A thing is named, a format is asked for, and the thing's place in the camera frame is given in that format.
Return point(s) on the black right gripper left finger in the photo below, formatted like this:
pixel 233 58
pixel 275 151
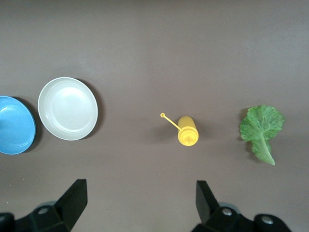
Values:
pixel 60 212

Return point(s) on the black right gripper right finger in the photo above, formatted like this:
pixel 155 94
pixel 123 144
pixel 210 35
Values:
pixel 214 212

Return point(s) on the green lettuce leaf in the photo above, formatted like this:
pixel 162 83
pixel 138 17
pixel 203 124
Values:
pixel 262 128

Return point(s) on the blue round plate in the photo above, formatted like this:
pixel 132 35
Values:
pixel 14 125

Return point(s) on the beige round plate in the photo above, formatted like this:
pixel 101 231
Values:
pixel 68 108

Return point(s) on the yellow squeeze sauce bottle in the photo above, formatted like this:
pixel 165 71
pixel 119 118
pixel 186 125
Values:
pixel 188 134

